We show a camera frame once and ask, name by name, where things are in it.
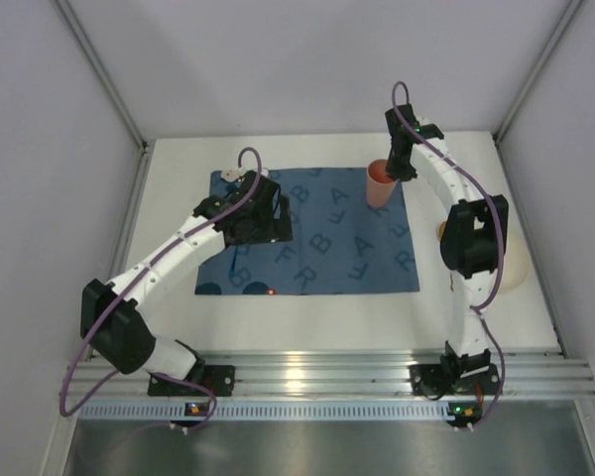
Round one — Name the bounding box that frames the pink plastic cup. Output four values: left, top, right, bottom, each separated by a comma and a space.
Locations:
366, 159, 398, 208

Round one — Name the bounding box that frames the blue letter placemat cloth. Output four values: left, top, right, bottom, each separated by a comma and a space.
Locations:
195, 168, 419, 296

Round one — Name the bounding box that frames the cream round plate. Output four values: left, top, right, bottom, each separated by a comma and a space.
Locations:
500, 233, 531, 293

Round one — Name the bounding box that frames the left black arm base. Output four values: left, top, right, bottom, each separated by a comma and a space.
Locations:
147, 365, 236, 397

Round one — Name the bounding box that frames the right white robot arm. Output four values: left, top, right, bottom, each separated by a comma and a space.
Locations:
385, 103, 509, 378

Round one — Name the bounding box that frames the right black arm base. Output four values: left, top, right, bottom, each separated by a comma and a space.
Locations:
410, 364, 501, 401

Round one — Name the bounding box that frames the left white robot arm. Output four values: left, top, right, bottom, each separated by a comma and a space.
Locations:
80, 171, 293, 381

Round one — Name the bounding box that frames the gold metal fork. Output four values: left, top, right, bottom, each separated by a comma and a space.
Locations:
436, 221, 447, 242

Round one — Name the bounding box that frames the perforated grey cable duct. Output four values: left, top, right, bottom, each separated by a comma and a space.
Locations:
78, 399, 480, 421

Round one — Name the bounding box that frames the right aluminium frame post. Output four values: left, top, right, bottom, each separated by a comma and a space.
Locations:
492, 0, 586, 146

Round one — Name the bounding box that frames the aluminium frame post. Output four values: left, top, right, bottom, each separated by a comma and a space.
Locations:
52, 0, 148, 150
492, 0, 586, 146

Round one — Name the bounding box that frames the aluminium mounting rail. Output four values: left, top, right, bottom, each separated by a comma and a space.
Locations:
59, 349, 595, 398

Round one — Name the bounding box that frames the left aluminium frame post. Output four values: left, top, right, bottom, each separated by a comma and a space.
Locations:
52, 0, 148, 150

